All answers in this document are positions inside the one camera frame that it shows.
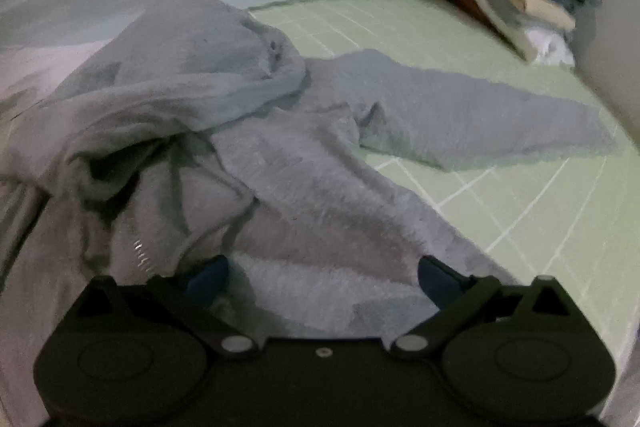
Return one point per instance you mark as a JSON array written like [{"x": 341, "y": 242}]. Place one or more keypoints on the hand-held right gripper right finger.
[{"x": 436, "y": 281}]

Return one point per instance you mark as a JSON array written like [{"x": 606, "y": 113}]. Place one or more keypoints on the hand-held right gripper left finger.
[{"x": 206, "y": 282}]

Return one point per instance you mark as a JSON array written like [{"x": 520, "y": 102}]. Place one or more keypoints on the grey hoodie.
[{"x": 300, "y": 187}]

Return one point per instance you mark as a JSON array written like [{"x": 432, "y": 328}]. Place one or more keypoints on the white folded cloth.
[{"x": 542, "y": 44}]

